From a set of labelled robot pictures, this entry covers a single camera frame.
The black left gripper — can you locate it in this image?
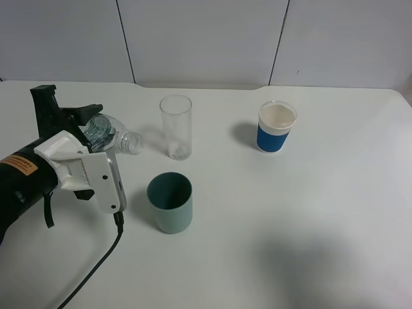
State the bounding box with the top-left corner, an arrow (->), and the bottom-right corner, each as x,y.
30,84 -> 104,201

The clear plastic bottle green label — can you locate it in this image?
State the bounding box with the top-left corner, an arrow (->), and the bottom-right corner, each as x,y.
80,113 -> 144,155

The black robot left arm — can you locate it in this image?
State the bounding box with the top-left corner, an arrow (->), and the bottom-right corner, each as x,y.
1,85 -> 103,239

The blue and white cup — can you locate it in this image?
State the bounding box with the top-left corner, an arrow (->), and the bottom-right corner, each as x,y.
256,100 -> 297,153

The tall clear drinking glass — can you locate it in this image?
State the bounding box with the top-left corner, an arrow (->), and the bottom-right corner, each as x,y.
159,95 -> 192,160

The black camera cable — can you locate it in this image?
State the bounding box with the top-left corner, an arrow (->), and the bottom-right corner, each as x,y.
41,189 -> 126,309

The green plastic cup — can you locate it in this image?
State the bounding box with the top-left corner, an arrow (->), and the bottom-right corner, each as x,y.
147,172 -> 192,234

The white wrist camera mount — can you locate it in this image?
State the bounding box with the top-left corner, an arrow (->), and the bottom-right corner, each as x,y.
34,131 -> 127,214

